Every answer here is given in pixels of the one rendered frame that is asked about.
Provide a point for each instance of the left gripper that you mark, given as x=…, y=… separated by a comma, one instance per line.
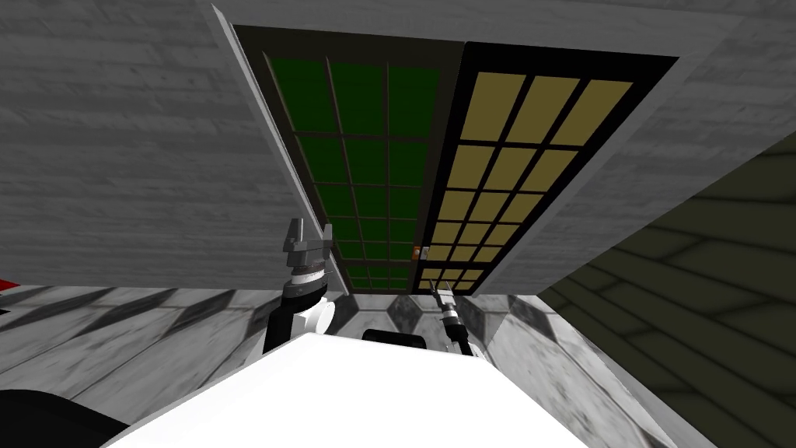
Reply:
x=306, y=255

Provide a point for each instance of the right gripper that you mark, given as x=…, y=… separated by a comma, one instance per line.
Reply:
x=446, y=301

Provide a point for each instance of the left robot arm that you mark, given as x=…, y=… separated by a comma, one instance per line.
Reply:
x=298, y=311

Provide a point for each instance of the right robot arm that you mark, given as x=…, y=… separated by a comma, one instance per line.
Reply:
x=461, y=336

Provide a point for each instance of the green glass pane door leaf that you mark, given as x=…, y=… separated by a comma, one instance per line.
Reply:
x=367, y=162

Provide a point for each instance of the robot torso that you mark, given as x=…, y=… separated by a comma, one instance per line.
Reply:
x=348, y=398

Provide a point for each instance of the yellow glass pane door leaf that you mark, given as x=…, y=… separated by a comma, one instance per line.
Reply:
x=497, y=168

